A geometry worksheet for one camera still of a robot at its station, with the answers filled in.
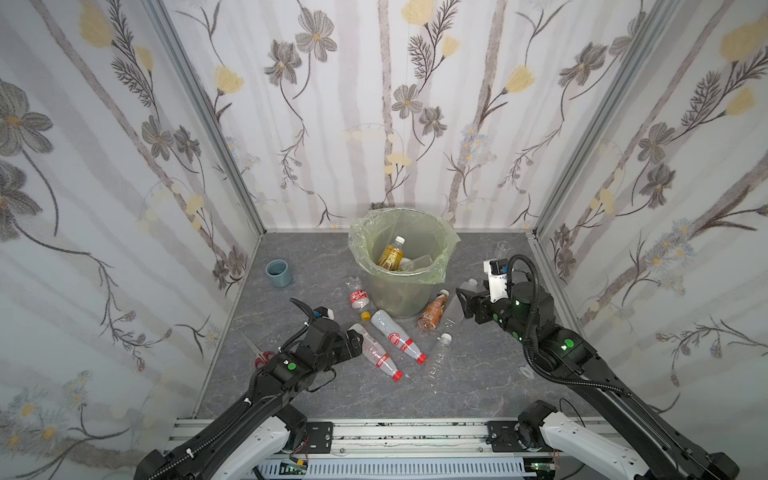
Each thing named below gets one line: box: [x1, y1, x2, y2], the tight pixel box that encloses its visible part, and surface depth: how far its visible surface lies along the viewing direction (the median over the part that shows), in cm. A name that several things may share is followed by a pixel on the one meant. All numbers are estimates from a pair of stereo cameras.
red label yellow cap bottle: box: [349, 290, 371, 321], surface depth 97 cm
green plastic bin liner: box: [399, 208, 461, 283], surface depth 88 cm
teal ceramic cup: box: [265, 258, 293, 288], surface depth 103 cm
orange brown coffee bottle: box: [418, 289, 450, 332], surface depth 94 cm
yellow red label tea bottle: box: [378, 235, 406, 272], surface depth 95 cm
